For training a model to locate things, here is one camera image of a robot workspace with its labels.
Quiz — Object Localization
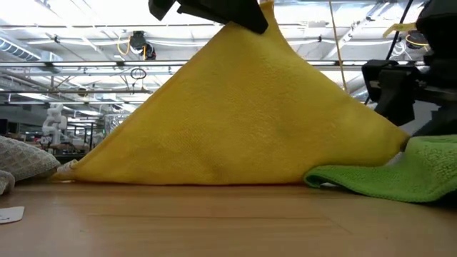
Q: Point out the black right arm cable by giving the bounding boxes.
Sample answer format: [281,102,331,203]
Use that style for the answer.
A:
[363,0,415,106]

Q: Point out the yellow microfiber towel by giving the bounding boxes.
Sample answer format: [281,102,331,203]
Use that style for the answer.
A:
[49,0,411,186]

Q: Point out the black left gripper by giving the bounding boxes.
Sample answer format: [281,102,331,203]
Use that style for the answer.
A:
[148,0,269,35]

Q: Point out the grey waffle-weave towel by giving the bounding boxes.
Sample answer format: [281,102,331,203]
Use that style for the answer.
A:
[0,135,61,225]

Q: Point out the bright green microfiber towel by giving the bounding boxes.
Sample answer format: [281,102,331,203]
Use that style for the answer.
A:
[303,134,457,204]

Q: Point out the yellow cable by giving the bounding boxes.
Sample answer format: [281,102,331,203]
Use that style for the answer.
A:
[328,0,349,94]

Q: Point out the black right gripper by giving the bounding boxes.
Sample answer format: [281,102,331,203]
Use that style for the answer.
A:
[361,59,457,151]

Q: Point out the white robot figure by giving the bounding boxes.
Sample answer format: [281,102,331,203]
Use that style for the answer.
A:
[41,103,69,146]

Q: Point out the small yellow tag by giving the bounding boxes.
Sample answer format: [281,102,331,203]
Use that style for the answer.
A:
[382,21,418,39]

